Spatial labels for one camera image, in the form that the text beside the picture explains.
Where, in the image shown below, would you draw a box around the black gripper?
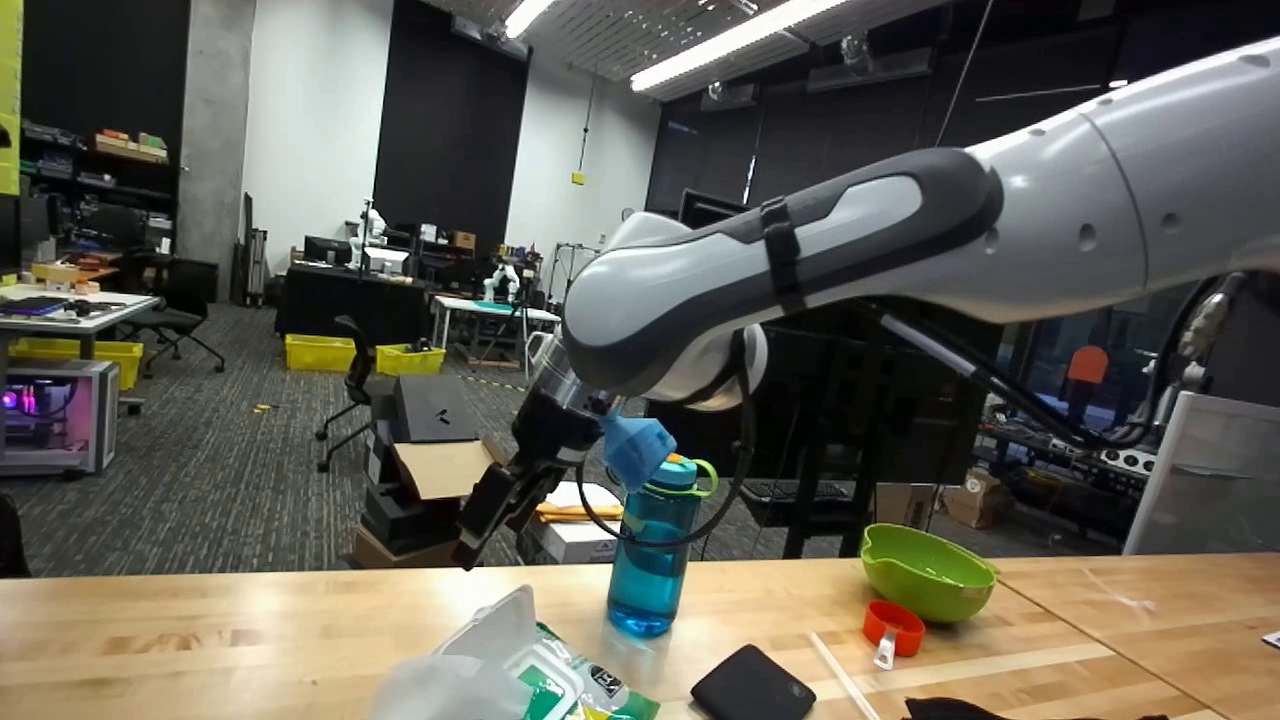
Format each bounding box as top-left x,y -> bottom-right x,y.
451,366 -> 611,569

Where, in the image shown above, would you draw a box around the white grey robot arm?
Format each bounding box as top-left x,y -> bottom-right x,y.
456,36 -> 1280,554

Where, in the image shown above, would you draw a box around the yellow envelope stack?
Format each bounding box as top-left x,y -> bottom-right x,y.
535,478 -> 624,523

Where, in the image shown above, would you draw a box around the open cardboard box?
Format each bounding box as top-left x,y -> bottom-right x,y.
347,441 -> 490,569

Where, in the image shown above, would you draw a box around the blue water bottle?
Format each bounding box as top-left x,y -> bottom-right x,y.
606,456 -> 718,638

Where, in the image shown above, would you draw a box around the black office chair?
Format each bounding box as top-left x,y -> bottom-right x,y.
316,315 -> 389,470

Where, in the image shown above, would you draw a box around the yellow storage bin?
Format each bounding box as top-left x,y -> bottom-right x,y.
279,333 -> 451,380

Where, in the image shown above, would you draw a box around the black smartphone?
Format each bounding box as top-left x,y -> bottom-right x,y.
691,642 -> 814,720

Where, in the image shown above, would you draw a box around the black monitor panel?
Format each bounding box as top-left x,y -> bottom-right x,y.
677,189 -> 997,487

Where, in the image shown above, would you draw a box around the small orange cup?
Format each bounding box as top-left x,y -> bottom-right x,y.
863,601 -> 927,654

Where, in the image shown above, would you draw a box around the green plastic bowl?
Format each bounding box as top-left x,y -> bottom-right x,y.
859,523 -> 999,624

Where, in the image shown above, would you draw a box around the glowing computer case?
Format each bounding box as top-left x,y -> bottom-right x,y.
0,360 -> 117,477

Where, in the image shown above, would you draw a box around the black cloth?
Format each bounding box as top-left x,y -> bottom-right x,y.
902,697 -> 1170,720

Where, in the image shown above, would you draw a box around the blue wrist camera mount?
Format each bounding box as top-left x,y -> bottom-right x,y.
603,412 -> 677,487

